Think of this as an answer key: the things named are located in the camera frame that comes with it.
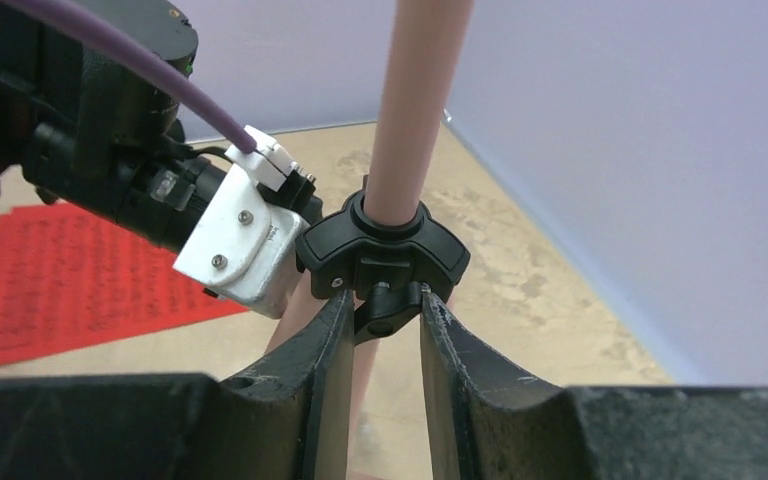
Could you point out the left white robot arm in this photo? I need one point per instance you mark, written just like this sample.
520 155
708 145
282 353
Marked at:
85 129

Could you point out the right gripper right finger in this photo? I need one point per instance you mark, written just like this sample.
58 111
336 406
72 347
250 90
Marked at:
488 418

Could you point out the red sheet music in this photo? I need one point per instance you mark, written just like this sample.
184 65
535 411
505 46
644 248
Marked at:
70 280

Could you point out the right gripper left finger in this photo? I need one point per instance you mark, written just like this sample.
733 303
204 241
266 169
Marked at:
286 416

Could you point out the pink tripod music stand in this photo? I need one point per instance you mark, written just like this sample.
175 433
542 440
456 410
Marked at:
425 45

